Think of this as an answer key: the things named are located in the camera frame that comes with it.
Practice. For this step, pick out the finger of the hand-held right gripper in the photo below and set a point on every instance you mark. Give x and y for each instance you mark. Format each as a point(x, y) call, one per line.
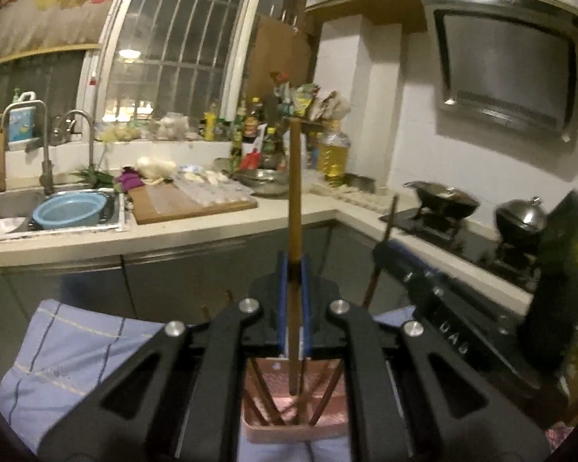
point(414, 279)

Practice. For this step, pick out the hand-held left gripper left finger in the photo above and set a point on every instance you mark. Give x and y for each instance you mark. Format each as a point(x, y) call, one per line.
point(282, 293)

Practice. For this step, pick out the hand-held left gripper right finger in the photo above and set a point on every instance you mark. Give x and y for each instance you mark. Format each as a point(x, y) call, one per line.
point(306, 298)

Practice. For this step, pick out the light brown chopstick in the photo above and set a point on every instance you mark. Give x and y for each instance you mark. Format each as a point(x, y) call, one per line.
point(295, 202)

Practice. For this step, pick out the bundle of wooden chopsticks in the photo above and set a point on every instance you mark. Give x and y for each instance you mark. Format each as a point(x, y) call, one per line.
point(262, 394)

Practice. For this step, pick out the pink plastic utensil basket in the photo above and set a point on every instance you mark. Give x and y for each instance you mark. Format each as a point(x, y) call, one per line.
point(269, 435)

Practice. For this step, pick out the black gas stove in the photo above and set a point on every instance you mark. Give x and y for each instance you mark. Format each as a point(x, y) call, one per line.
point(467, 245)

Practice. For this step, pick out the black pot with lid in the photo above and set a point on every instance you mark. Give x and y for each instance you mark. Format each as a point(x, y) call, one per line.
point(520, 221)

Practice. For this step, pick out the black wok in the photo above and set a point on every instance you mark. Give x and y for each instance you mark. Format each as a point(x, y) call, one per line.
point(448, 202)

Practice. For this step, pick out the row of egg trays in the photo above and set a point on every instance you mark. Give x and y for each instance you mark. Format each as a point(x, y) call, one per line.
point(356, 197)

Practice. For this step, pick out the steel bowl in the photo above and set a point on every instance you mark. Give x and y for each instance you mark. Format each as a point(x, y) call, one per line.
point(262, 180)

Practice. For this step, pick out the flat wooden cutting board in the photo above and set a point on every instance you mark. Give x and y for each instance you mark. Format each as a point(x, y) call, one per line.
point(173, 207)

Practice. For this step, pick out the large cooking oil bottle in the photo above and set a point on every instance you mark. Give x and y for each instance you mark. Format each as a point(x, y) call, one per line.
point(334, 154)

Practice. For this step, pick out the row of sauce bottles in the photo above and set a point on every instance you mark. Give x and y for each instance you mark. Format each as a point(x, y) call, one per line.
point(250, 130)

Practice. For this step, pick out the white vegetable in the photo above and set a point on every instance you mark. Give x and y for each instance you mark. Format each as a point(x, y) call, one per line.
point(156, 168)

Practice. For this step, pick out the steel sink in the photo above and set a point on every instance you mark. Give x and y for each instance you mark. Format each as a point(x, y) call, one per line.
point(113, 216)

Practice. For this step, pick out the purple vegetable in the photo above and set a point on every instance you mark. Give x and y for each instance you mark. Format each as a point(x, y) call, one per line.
point(129, 180)

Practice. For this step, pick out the pile of snack packets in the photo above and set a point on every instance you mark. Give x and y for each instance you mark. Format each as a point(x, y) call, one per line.
point(313, 98)

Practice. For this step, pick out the stainless steel range hood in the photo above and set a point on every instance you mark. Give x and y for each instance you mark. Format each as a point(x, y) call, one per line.
point(505, 67)

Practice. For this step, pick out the blue plastic basin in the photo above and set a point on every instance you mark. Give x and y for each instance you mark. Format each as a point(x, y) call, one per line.
point(67, 209)

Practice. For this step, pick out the curved steel faucet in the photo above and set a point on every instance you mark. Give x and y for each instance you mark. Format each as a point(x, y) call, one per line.
point(90, 149)

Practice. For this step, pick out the blue checked cloth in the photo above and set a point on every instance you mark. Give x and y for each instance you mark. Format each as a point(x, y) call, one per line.
point(53, 370)

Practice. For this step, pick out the barred window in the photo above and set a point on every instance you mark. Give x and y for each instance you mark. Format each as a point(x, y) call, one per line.
point(183, 43)

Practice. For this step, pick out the tall steel faucet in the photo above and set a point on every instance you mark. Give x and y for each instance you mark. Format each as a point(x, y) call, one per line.
point(46, 154)

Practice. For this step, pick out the white bowl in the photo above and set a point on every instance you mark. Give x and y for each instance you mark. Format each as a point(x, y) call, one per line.
point(2, 226)

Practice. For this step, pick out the blue label detergent bottle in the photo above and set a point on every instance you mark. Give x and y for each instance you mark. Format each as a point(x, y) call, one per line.
point(21, 122)

